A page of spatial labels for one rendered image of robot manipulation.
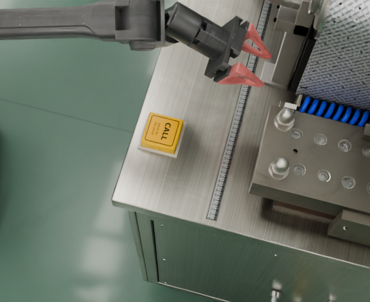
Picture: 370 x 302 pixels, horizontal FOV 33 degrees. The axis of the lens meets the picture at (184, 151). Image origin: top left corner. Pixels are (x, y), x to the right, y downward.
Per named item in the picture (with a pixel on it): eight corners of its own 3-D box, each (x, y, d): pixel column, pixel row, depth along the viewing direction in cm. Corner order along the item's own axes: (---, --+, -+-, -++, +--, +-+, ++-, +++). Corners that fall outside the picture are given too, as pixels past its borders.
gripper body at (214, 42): (211, 81, 110) (176, 61, 107) (226, 33, 113) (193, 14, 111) (231, 69, 104) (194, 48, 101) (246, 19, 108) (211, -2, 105)
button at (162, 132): (150, 116, 128) (150, 111, 126) (183, 124, 128) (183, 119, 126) (141, 146, 126) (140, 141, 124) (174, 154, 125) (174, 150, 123)
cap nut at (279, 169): (270, 158, 111) (274, 148, 107) (290, 163, 111) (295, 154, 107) (266, 177, 110) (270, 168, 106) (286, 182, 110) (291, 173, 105)
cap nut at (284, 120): (276, 111, 115) (279, 100, 111) (295, 115, 115) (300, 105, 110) (271, 128, 114) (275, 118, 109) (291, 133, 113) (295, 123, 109)
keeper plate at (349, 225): (328, 225, 119) (343, 208, 109) (380, 238, 118) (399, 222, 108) (326, 237, 118) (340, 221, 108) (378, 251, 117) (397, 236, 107)
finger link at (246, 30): (253, 86, 114) (210, 63, 110) (262, 54, 116) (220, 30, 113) (274, 75, 108) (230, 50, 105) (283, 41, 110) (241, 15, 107)
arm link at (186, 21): (163, 26, 101) (177, -5, 102) (150, 32, 108) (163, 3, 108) (198, 45, 103) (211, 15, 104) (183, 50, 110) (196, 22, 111)
